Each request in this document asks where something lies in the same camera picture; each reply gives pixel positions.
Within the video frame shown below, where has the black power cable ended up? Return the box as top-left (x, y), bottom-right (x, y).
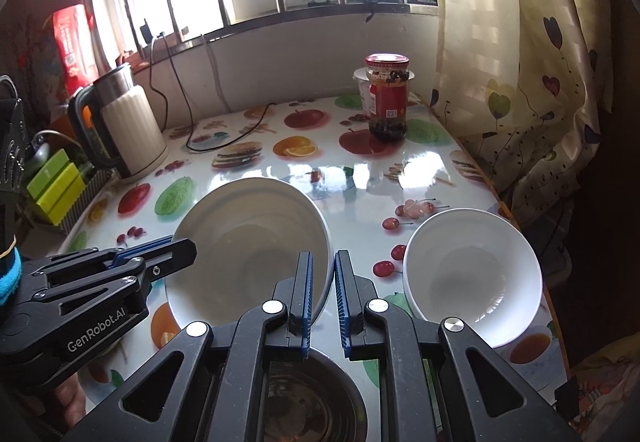
top-left (149, 33), bottom-right (277, 154)

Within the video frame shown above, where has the olive green box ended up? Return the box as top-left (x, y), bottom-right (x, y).
top-left (31, 163), bottom-right (81, 215)

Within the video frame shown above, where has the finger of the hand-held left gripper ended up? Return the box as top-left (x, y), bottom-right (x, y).
top-left (22, 235), bottom-right (176, 280)
top-left (30, 238), bottom-right (198, 323)

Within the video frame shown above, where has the flat green box white mark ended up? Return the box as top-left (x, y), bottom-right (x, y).
top-left (26, 148), bottom-right (71, 199)

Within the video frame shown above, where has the cream heart print curtain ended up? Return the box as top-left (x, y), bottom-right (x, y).
top-left (430, 0), bottom-right (616, 223)

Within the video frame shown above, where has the person's left hand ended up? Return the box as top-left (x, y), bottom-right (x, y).
top-left (50, 369), bottom-right (91, 428)

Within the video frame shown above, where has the stainless steel bowl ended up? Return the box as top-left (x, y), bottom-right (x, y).
top-left (210, 347), bottom-right (368, 442)

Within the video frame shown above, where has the white cord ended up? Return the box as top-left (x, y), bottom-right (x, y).
top-left (202, 35), bottom-right (231, 115)

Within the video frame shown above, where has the cream electric kettle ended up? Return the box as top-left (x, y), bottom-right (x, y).
top-left (67, 63), bottom-right (168, 182)

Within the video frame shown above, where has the white plastic tub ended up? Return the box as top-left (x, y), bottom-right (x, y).
top-left (352, 67), bottom-right (416, 115)

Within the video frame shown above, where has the red label glass jar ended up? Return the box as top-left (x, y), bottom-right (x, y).
top-left (365, 53), bottom-right (411, 142)

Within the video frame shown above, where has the fruit print tablecloth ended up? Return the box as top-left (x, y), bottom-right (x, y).
top-left (55, 92), bottom-right (556, 442)

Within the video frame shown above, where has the zigzag patterned tray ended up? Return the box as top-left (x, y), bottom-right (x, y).
top-left (37, 167), bottom-right (118, 235)

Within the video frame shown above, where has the red printed bag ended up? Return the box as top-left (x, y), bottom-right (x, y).
top-left (52, 6), bottom-right (101, 96)

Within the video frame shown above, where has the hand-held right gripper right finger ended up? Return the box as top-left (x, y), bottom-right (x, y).
top-left (334, 249), bottom-right (583, 442)

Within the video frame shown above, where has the blue wrist strap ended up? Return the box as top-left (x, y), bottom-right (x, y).
top-left (0, 249), bottom-right (25, 309)

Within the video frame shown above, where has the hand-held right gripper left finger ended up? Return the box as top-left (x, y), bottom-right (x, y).
top-left (67, 251), bottom-right (316, 442)

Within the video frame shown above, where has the bright lime green box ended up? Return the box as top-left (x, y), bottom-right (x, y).
top-left (42, 177), bottom-right (87, 226)

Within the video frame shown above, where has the small white striped bowl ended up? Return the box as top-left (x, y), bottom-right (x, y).
top-left (402, 208), bottom-right (544, 349)

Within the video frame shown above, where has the yellow printed cloth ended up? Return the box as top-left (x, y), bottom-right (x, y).
top-left (570, 337), bottom-right (640, 442)

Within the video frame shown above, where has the large white striped bowl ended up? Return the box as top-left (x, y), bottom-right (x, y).
top-left (164, 177), bottom-right (333, 328)

